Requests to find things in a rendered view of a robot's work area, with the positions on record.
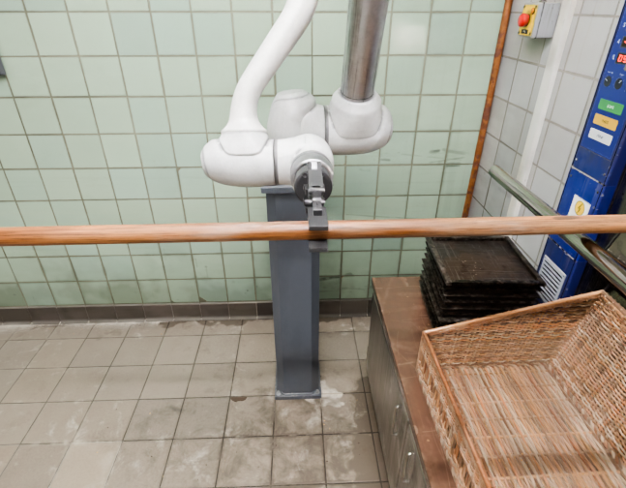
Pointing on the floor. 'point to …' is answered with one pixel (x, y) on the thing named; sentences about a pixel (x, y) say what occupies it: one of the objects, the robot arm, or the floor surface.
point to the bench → (402, 386)
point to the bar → (593, 254)
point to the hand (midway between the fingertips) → (317, 228)
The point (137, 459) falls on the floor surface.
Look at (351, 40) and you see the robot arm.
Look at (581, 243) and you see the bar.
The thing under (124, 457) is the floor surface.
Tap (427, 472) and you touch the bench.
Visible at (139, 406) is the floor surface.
